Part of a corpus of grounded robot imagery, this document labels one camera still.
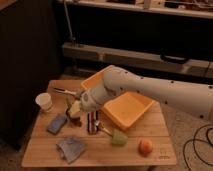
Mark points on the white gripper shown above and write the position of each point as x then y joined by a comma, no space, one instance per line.
87,103

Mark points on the dark red grape bunch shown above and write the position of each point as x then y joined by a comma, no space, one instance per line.
76,121

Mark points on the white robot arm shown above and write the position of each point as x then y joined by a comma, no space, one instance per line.
193,98

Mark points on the striped black white object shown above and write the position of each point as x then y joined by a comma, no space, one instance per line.
91,118

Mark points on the blue sponge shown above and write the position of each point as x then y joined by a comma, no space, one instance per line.
56,124

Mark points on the white paper cup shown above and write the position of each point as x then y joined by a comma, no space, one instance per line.
44,101

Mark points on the grey folded cloth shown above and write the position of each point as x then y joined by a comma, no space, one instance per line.
71,148

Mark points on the yellow plastic bin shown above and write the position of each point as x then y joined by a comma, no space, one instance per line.
128,106

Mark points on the orange peach fruit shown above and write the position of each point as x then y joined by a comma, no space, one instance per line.
145,147

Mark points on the metal pole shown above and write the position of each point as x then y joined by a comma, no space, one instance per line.
71,37

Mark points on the cluttered white shelf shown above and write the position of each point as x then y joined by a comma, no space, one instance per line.
151,6

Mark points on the black white handled utensil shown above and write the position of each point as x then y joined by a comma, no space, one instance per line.
65,91

